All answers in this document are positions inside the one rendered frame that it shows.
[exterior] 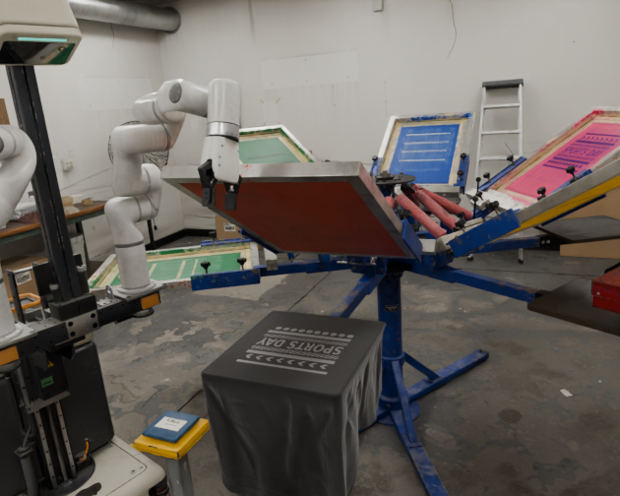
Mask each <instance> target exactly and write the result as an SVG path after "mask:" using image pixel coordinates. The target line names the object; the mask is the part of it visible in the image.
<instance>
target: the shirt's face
mask: <svg viewBox="0 0 620 496"><path fill-rule="evenodd" d="M383 324H384V322H382V321H372V320H362V319H352V318H343V317H333V316H323V315H314V314H304V313H294V312H284V311H275V310H273V311H272V312H271V313H270V314H269V315H267V316H266V317H265V318H264V319H263V320H262V321H260V322H259V323H258V324H257V325H256V326H255V327H253V328H252V329H251V330H250V331H249V332H248V333H246V334H245V335H244V336H243V337H242V338H241V339H239V340H238V341H237V342H236V343H235V344H233V345H232V346H231V347H230V348H229V349H228V350H226V351H225V352H224V353H223V354H222V355H221V356H220V357H218V358H217V359H216V360H215V361H214V362H213V363H211V364H210V365H209V366H208V367H207V368H206V369H204V370H203V372H204V373H208V374H214V375H219V376H225V377H231V378H237V379H243V380H249V381H256V382H262V383H268V384H274V385H280V386H286V387H291V388H297V389H303V390H309V391H315V392H321V393H328V394H338V393H339V392H340V391H341V389H342V387H343V386H344V384H345V383H346V381H347V379H348V378H349V376H350V375H351V373H352V372H353V370H354V368H355V367H356V365H357V364H358V362H359V361H360V359H361V357H362V356H363V354H364V353H365V351H366V350H367V348H368V346H369V345H370V343H371V342H372V340H374V338H375V336H376V335H377V333H378V332H379V330H380V329H381V327H382V326H383ZM273 326H281V327H289V328H297V329H306V330H315V331H324V332H332V333H341V334H350V335H354V337H353V338H352V340H351V341H350V342H349V344H348V345H347V346H346V348H345V349H344V351H343V352H342V353H341V355H340V357H339V358H338V359H337V361H336V362H335V363H334V365H333V366H332V368H331V369H330V370H329V372H328V373H327V375H320V374H313V373H307V372H300V371H293V370H287V369H280V368H274V367H268V366H261V365H254V364H248V363H241V362H235V361H236V360H237V359H238V358H239V357H240V356H241V355H243V354H244V353H245V352H246V351H247V350H248V349H249V348H250V347H251V346H252V345H253V344H254V343H256V342H257V341H258V340H259V339H260V338H261V337H262V336H263V335H264V334H265V333H266V332H268V331H269V330H270V329H271V328H272V327H273Z"/></svg>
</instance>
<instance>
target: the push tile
mask: <svg viewBox="0 0 620 496"><path fill-rule="evenodd" d="M199 419H200V416H197V415H192V414H188V413H183V412H178V411H173V410H167V411H166V412H165V413H164V414H162V415H161V416H160V417H159V418H158V419H157V420H156V421H155V422H153V423H152V424H151V425H150V426H149V427H148V428H147V429H145V430H144V431H143V432H142V435H143V436H147V437H151V438H156V439H159V440H163V441H167V442H172V443H176V442H177V441H178V440H179V439H180V438H181V437H182V436H183V435H184V434H185V433H186V432H187V431H188V430H189V429H190V428H191V427H192V426H193V425H194V424H195V423H196V422H197V421H198V420H199Z"/></svg>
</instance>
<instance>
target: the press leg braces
mask: <svg viewBox="0 0 620 496"><path fill-rule="evenodd" d="M404 361H405V362H406V363H408V364H409V365H411V366H412V367H414V368H415V369H416V370H418V371H419V372H421V373H422V374H424V375H425V376H427V377H425V378H424V379H423V380H425V381H427V382H429V383H431V384H433V383H435V382H437V381H439V380H440V379H442V378H444V376H442V375H440V374H438V373H436V372H435V373H434V372H433V371H431V370H430V369H429V368H427V367H426V366H424V365H423V364H421V363H420V362H419V361H417V360H416V359H414V358H413V357H411V356H410V355H409V354H407V353H406V352H405V353H404ZM391 365H392V372H393V376H394V380H395V384H396V388H397V392H398V396H399V400H400V405H401V409H402V413H403V422H404V426H405V431H406V433H403V437H404V439H405V442H406V444H407V446H408V447H409V448H415V447H422V444H421V442H420V440H419V438H418V436H417V434H416V432H415V428H414V423H413V419H412V415H411V410H410V406H409V402H408V398H407V394H406V389H405V386H404V382H403V375H402V371H401V368H400V364H399V362H398V361H392V362H391Z"/></svg>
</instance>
